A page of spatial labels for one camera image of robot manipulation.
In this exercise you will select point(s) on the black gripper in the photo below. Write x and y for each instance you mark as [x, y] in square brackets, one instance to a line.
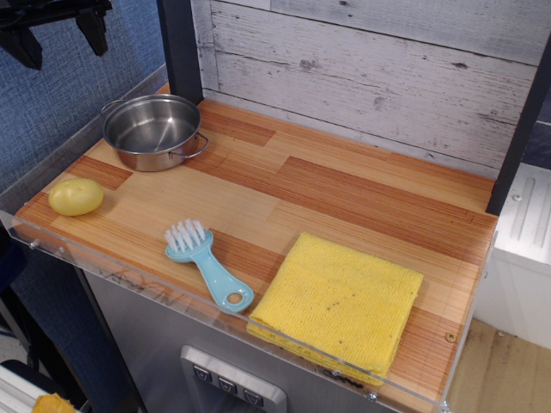
[18, 16]

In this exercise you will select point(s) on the yellow cloth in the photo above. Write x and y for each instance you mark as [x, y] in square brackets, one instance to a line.
[338, 308]

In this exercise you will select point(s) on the stainless steel pot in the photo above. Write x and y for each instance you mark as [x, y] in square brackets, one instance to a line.
[155, 132]

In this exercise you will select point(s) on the yellow toy potato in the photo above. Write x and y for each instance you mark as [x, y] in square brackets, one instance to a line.
[75, 197]

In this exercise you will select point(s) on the light blue scrub brush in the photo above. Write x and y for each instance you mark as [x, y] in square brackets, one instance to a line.
[188, 241]

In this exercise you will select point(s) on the silver dispenser button panel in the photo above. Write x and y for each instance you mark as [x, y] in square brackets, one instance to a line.
[217, 386]

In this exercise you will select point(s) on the yellow object bottom left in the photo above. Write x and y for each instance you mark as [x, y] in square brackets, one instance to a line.
[52, 403]

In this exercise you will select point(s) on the white ridged side cabinet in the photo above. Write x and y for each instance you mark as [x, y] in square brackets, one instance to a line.
[514, 294]

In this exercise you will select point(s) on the clear acrylic guard rail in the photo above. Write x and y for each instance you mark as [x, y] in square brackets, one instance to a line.
[258, 186]

